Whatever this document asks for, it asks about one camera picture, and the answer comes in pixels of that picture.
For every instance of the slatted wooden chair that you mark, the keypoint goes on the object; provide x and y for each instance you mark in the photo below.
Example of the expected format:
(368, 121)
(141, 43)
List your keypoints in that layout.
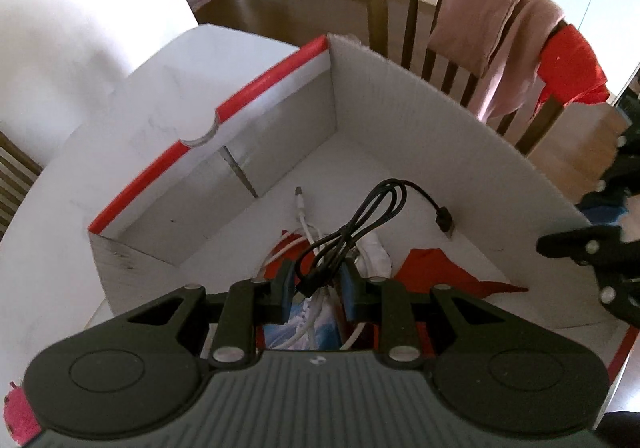
(12, 178)

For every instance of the pink scarf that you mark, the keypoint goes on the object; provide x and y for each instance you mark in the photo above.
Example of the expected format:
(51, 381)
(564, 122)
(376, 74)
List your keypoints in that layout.
(475, 18)

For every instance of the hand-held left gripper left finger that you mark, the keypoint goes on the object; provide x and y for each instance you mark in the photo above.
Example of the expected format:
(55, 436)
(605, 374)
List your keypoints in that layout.
(287, 289)

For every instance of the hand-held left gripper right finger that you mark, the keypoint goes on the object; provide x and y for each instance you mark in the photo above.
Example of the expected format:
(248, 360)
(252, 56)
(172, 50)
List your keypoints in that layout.
(350, 296)

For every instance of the red garment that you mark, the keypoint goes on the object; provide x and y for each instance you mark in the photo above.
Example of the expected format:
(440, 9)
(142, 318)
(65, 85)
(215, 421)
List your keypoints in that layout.
(570, 63)

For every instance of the blue printed packet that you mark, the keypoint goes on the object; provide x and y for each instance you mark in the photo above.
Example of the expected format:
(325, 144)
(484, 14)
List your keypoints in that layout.
(327, 328)

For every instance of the red cloth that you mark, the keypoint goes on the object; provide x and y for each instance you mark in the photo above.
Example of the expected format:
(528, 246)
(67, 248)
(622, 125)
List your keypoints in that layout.
(430, 269)

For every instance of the white plush toy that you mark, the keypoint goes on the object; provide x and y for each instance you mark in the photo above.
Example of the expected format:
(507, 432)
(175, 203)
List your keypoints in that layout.
(375, 253)

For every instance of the pink plush toy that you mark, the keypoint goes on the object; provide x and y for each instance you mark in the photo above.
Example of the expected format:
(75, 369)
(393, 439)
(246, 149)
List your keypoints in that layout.
(20, 415)

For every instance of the white cardboard box red rim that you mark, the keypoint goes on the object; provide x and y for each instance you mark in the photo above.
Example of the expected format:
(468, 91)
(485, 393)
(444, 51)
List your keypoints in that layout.
(425, 128)

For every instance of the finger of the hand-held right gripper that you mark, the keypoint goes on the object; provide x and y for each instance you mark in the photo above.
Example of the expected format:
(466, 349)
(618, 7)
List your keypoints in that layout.
(625, 168)
(575, 243)

